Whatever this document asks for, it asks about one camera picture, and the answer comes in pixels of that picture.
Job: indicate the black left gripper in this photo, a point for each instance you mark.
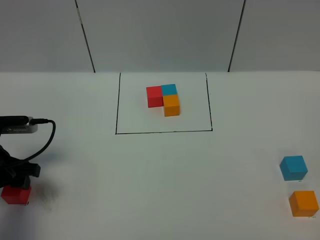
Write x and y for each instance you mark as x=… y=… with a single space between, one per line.
x=15 y=172

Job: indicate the template red cube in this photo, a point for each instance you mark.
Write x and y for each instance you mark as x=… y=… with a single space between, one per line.
x=154 y=96

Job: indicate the template orange cube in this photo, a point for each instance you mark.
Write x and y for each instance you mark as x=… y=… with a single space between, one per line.
x=171 y=105

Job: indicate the template blue cube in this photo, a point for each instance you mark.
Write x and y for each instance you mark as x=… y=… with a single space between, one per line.
x=168 y=89

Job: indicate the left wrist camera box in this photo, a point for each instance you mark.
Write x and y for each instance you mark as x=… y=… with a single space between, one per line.
x=17 y=125

